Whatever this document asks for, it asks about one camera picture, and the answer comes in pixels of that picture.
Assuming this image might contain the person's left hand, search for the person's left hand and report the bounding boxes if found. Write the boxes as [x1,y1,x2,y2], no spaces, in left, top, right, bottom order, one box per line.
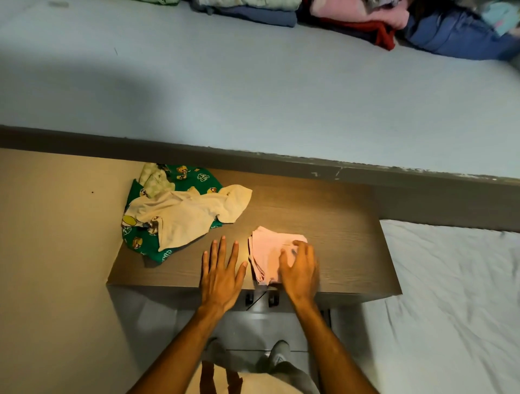
[200,236,249,311]

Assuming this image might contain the person's right hand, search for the person's right hand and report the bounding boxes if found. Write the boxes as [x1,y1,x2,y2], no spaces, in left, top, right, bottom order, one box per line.
[278,240,320,307]

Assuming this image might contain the pink embroidered child shirt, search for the pink embroidered child shirt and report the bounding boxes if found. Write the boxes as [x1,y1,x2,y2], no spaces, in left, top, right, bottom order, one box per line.
[248,226,309,286]

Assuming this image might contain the cream giraffe print shirt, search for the cream giraffe print shirt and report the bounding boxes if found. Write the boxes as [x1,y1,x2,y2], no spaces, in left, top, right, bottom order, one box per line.
[121,183,254,252]

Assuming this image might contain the green chipmunk print shorts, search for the green chipmunk print shorts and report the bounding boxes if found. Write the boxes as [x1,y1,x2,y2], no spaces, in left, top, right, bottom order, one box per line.
[121,163,224,264]

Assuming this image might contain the green checkered small shirt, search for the green checkered small shirt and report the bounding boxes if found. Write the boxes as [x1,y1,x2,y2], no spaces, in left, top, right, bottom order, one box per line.
[138,162,176,200]

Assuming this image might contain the row of clothes stacks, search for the row of clothes stacks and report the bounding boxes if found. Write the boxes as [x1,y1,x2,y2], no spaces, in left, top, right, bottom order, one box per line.
[134,0,520,62]

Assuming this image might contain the person's right forearm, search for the person's right forearm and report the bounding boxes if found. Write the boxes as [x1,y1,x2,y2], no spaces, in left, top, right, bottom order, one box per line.
[292,299,381,394]

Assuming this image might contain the person's left forearm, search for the person's left forearm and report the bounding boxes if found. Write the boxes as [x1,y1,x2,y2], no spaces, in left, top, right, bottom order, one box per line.
[128,304,228,394]

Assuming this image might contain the person's left grey shoe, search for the person's left grey shoe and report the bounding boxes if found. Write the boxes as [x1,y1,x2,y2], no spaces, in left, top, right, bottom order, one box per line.
[203,337,228,368]

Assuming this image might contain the grey trousers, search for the grey trousers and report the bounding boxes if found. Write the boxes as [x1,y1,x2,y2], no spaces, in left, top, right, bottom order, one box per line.
[268,361,322,394]

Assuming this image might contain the cream brown striped shirt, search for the cream brown striped shirt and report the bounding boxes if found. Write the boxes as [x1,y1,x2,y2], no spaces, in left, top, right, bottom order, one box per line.
[185,361,306,394]

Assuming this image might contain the white bed sheet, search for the white bed sheet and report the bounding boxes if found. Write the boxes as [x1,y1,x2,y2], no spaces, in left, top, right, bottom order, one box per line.
[335,219,520,394]

